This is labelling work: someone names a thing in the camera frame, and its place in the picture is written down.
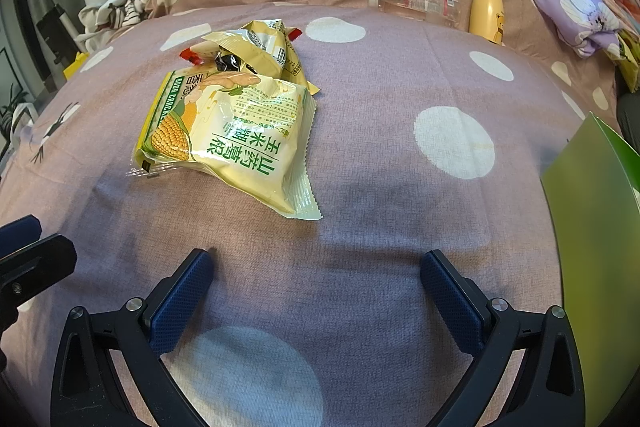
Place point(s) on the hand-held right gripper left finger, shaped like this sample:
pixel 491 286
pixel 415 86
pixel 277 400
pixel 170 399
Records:
pixel 182 302

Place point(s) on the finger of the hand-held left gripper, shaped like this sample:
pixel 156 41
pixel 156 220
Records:
pixel 45 262
pixel 20 232

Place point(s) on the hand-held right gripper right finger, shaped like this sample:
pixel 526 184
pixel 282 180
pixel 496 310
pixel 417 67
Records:
pixel 450 307

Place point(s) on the green cardboard box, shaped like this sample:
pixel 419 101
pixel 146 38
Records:
pixel 595 257

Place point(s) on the corn print snack packet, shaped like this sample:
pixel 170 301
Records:
pixel 250 142

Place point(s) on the red snack packet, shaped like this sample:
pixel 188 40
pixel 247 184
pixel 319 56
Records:
pixel 192 53

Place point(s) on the pale gold snack packet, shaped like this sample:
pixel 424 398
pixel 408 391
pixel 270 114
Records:
pixel 295 57
pixel 235 42

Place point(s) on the pink spotted bed sheet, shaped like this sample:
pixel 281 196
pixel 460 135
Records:
pixel 375 207

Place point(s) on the potted plant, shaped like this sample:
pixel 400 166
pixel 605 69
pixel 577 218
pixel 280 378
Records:
pixel 10 102

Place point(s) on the yellow carton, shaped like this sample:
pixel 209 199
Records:
pixel 75 64

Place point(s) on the black white appliance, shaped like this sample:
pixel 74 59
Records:
pixel 55 27

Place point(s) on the pile of white clothes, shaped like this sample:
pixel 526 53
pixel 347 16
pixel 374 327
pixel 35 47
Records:
pixel 115 12

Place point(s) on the clear plastic bottle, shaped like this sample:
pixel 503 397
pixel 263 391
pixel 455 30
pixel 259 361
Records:
pixel 425 4

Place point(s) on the yellow cloth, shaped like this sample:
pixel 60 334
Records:
pixel 625 57

